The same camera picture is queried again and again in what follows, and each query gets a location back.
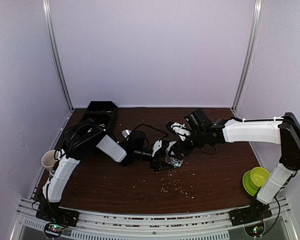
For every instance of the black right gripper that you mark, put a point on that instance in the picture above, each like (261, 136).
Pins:
(175, 147)

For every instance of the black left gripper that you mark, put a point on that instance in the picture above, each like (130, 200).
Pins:
(157, 166)

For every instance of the clear plastic jar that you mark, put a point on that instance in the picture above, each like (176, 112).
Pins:
(174, 162)

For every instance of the silver metal scoop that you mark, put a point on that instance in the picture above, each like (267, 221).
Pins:
(125, 133)

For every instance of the black three-compartment candy tray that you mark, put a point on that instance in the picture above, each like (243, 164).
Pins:
(103, 113)

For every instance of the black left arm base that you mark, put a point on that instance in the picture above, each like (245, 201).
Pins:
(57, 219)

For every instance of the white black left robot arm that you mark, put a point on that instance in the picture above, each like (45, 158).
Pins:
(82, 139)

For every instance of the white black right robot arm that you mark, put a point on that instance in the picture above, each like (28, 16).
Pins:
(280, 130)

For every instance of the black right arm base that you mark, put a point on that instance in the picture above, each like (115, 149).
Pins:
(252, 217)

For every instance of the green saucer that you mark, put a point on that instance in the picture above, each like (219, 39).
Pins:
(248, 185)

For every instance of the green bowl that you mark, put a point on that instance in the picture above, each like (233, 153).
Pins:
(258, 177)

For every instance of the beige patterned ceramic mug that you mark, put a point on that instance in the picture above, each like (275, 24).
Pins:
(50, 161)

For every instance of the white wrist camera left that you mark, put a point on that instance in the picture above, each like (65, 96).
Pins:
(156, 147)

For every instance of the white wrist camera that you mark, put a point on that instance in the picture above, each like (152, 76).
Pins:
(178, 129)
(156, 147)

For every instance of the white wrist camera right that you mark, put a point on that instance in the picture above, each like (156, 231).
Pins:
(178, 129)

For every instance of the aluminium corner post right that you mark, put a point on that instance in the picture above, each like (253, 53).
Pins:
(247, 64)

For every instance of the aluminium corner post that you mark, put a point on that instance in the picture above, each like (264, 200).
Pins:
(55, 53)
(247, 64)

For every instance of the aluminium corner post left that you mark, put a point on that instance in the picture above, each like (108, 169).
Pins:
(55, 53)

